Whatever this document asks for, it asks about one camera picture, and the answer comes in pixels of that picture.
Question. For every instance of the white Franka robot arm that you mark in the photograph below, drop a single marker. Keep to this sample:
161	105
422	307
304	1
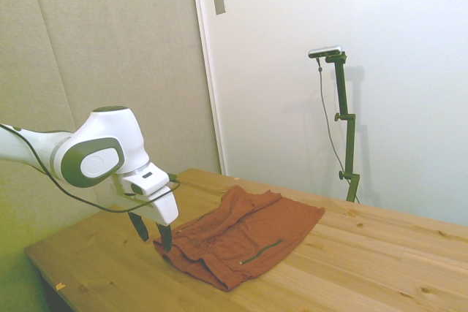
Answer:
106	125

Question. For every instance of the small orange tape scrap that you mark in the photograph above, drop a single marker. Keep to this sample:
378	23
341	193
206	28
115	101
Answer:
59	285

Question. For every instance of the rust orange shorts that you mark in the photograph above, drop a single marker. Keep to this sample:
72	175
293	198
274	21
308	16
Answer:
256	231

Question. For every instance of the black jointed camera stand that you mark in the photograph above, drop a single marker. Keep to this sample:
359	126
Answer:
342	89

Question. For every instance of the silver camera on stand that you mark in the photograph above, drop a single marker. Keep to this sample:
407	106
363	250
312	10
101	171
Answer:
325	51

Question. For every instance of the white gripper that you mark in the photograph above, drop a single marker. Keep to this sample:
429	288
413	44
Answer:
166	209

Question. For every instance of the grey wall plate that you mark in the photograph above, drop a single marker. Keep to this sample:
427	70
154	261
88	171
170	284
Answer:
219	1

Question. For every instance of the white door frame trim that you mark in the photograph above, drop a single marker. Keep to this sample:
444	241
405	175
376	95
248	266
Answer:
205	52

